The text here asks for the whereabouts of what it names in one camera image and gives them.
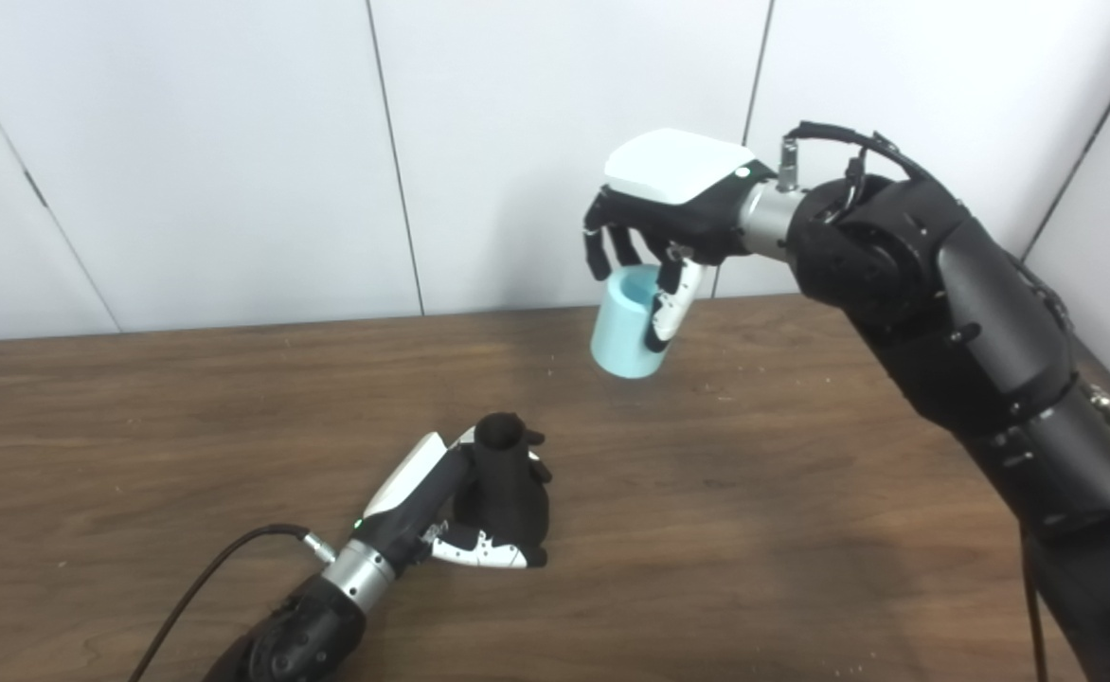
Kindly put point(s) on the white and black right hand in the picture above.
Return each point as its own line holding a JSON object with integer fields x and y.
{"x": 678, "y": 170}

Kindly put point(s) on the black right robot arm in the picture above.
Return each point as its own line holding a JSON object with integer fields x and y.
{"x": 943, "y": 313}

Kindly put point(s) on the black funnel-shaped nozzle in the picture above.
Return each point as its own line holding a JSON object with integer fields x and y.
{"x": 512, "y": 502}

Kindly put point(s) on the white and black left hand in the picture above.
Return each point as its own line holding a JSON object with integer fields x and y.
{"x": 408, "y": 493}

